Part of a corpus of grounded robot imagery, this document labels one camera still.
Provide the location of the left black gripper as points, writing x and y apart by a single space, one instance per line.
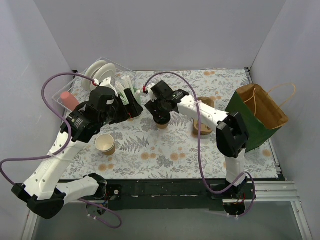
130 105

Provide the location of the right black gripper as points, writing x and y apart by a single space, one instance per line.
161 115

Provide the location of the black coffee cup lid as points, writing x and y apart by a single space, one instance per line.
162 120

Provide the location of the brown paper coffee cup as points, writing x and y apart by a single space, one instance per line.
162 125

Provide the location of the brown cardboard cup carrier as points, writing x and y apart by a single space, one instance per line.
204 129

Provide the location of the green brown paper bag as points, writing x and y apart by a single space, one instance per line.
262 116

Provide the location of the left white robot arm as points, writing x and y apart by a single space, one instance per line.
42 191

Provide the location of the green straw holder cup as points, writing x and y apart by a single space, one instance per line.
136 94

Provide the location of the white wrapped straws bundle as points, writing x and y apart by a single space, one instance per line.
125 83

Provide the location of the floral patterned table mat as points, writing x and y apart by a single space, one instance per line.
143 151

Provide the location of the white plate front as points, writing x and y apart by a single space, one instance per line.
106 71

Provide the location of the white plate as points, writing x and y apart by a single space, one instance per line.
106 71
86 84

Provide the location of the clear plastic dish rack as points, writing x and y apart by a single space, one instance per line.
80 88

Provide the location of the white plate rear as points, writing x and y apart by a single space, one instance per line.
86 84

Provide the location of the pink plastic cup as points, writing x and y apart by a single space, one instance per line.
69 100

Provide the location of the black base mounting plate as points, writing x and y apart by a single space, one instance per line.
162 194

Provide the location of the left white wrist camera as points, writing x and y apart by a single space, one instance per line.
105 83

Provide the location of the aluminium frame rail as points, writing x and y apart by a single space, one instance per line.
275 213

